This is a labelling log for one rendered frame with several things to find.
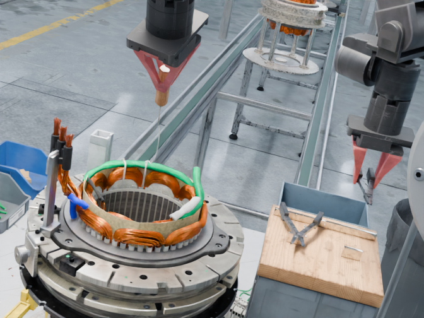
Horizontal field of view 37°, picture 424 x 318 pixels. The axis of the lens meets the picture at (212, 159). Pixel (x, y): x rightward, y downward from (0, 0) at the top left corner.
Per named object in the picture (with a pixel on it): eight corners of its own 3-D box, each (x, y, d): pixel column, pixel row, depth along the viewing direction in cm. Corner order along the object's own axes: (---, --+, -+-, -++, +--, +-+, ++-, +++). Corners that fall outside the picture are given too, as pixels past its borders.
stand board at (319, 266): (269, 214, 114) (272, 203, 113) (372, 241, 112) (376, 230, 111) (256, 275, 95) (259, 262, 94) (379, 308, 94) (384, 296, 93)
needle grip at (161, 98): (154, 98, 87) (158, 64, 82) (166, 98, 87) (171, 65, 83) (154, 106, 86) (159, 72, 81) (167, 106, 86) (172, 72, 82)
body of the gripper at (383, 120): (345, 124, 100) (358, 80, 97) (408, 139, 99) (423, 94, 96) (346, 139, 94) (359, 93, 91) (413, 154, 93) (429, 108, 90)
